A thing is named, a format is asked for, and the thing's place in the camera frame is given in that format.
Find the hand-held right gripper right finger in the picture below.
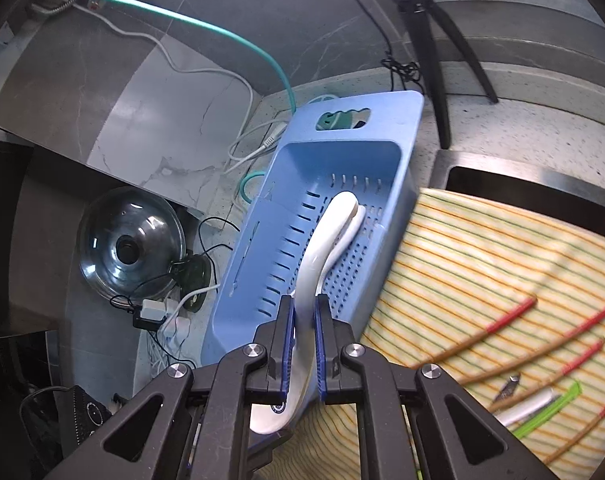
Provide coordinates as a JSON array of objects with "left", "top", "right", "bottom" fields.
[{"left": 315, "top": 294, "right": 558, "bottom": 480}]

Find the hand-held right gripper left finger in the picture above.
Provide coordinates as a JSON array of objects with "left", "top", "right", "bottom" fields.
[{"left": 45, "top": 295, "right": 298, "bottom": 480}]

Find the white ceramic soup spoon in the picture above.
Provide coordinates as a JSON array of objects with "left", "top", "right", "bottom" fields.
[
  {"left": 250, "top": 191, "right": 360, "bottom": 435},
  {"left": 315, "top": 204, "right": 368, "bottom": 293}
]

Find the red-tipped wooden chopstick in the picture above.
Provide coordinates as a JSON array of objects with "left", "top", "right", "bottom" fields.
[
  {"left": 422, "top": 297, "right": 538, "bottom": 366},
  {"left": 492, "top": 339, "right": 605, "bottom": 409},
  {"left": 543, "top": 400, "right": 605, "bottom": 465},
  {"left": 457, "top": 302, "right": 605, "bottom": 385}
]

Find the blue plastic drain basket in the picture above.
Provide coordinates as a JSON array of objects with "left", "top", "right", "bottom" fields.
[{"left": 201, "top": 90, "right": 426, "bottom": 461}]

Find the metal fork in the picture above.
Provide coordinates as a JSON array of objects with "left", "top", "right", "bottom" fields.
[{"left": 492, "top": 374, "right": 522, "bottom": 403}]

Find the green plastic utensil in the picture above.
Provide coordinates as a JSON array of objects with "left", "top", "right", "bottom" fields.
[{"left": 512, "top": 381, "right": 582, "bottom": 436}]

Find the white power adapter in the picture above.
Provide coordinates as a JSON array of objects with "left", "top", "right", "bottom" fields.
[{"left": 141, "top": 299, "right": 190, "bottom": 341}]

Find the striped cloth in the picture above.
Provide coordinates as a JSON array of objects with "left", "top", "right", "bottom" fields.
[{"left": 270, "top": 187, "right": 605, "bottom": 480}]

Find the glass pot lid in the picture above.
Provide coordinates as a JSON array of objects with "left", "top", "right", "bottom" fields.
[{"left": 79, "top": 186, "right": 187, "bottom": 306}]

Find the steel sink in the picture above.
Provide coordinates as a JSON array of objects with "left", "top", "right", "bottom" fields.
[{"left": 429, "top": 150, "right": 605, "bottom": 241}]

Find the black tripod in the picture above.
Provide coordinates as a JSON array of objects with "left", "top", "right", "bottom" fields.
[{"left": 375, "top": 0, "right": 499, "bottom": 150}]

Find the white cable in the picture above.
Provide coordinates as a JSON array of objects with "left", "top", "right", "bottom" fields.
[{"left": 82, "top": 5, "right": 293, "bottom": 173}]

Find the teal hose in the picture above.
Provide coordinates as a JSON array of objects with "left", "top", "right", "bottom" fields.
[{"left": 57, "top": 0, "right": 297, "bottom": 203}]

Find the black cable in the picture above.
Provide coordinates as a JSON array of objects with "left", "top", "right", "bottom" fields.
[{"left": 329, "top": 0, "right": 423, "bottom": 93}]

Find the braided metal hose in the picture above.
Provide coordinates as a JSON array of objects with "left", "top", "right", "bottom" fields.
[{"left": 30, "top": 0, "right": 80, "bottom": 15}]

